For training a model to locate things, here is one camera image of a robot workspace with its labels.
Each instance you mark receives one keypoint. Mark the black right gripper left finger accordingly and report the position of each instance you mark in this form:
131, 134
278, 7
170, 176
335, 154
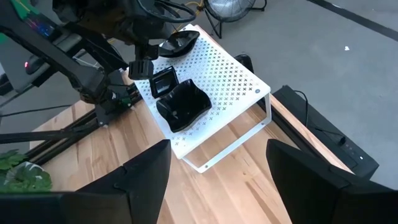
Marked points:
93, 208

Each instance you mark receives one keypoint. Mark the black wavy square bowl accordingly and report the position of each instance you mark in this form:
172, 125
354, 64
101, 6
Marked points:
183, 105

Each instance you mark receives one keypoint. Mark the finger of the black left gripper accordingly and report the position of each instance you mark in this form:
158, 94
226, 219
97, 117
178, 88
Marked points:
154, 52

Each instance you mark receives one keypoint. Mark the black metal floor fan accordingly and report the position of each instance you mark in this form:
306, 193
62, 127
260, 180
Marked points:
230, 9

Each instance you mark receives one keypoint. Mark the small black square plate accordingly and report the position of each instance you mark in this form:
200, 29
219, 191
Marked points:
163, 83

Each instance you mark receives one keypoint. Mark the long black power strip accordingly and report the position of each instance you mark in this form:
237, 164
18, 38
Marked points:
326, 137

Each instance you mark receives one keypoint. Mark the black leaf-shaped plate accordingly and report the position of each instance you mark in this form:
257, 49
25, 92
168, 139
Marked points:
182, 42

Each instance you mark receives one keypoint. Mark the green box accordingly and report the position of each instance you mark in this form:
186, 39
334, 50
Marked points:
23, 9

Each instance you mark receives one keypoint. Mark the green leafy plant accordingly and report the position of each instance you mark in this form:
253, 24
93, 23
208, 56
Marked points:
28, 179

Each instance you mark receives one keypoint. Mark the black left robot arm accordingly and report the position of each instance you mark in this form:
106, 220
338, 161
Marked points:
62, 62

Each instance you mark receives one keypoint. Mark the white perforated metal shelf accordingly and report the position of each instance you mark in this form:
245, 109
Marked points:
224, 77

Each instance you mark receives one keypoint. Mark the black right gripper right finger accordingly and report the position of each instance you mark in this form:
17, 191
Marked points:
335, 205

